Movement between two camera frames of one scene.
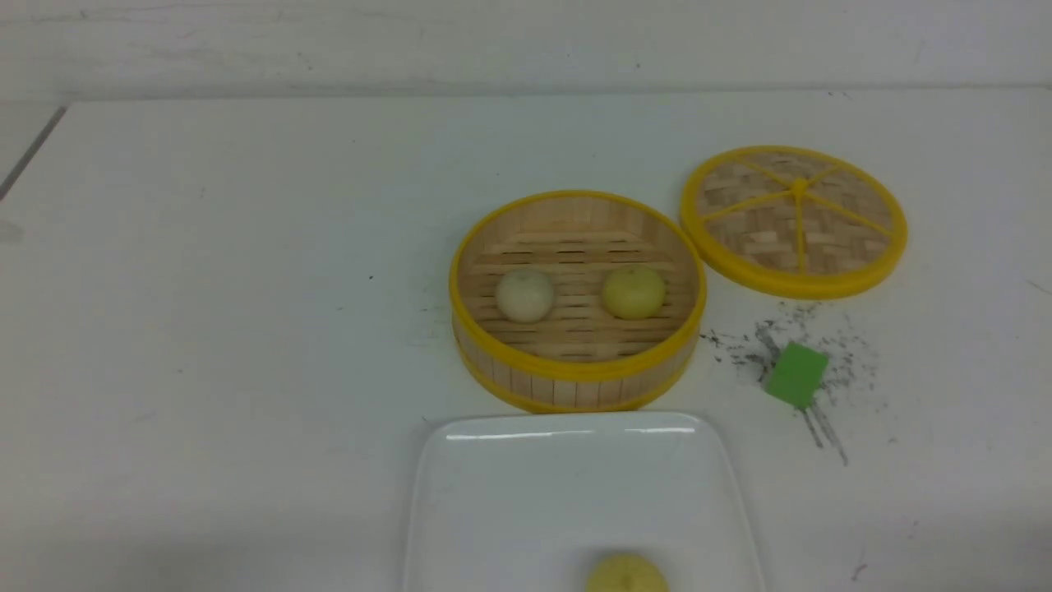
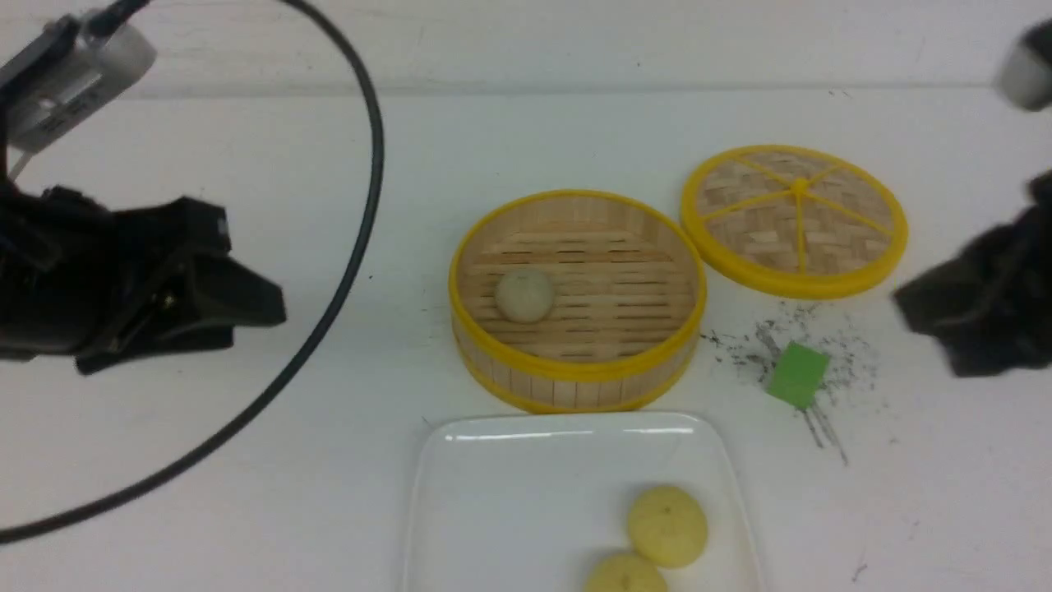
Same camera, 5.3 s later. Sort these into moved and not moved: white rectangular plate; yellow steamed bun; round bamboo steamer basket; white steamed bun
Moved: yellow steamed bun
Not moved: white rectangular plate; white steamed bun; round bamboo steamer basket
